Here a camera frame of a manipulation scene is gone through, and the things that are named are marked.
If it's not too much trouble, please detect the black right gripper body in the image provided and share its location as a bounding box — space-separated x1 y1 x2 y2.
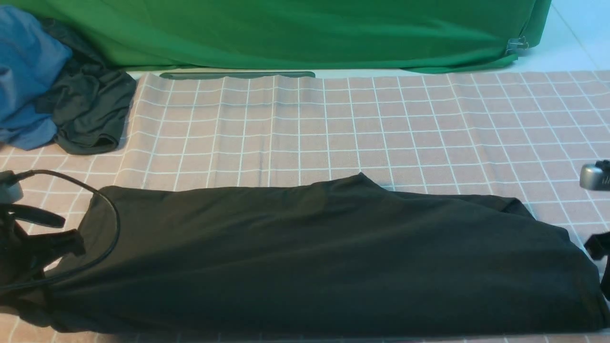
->
600 257 610 301

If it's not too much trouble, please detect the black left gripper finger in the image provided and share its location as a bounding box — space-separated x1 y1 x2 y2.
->
12 204 66 229
29 230 86 267

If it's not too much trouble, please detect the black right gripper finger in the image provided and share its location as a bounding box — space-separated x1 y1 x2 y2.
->
584 233 610 261

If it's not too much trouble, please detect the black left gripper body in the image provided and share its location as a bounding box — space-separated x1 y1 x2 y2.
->
0 205 48 296

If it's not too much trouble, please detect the dark gray long-sleeve top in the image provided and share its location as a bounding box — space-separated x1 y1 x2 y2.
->
8 174 609 336

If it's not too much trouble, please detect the dark crumpled garment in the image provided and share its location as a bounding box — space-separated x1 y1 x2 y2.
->
35 18 137 155

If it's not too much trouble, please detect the pink checkered tablecloth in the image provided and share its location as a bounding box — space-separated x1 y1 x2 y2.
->
1 71 609 343

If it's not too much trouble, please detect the blue crumpled garment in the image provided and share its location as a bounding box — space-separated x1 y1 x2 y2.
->
0 6 72 151

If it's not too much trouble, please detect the metal binder clip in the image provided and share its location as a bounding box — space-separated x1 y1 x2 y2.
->
506 36 529 54

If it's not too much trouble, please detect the green backdrop cloth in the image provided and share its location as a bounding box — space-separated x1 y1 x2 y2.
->
1 0 551 74

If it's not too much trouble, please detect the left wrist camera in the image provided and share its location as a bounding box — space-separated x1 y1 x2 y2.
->
0 170 23 204

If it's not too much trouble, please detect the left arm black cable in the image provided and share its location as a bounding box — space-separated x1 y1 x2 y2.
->
0 169 121 293

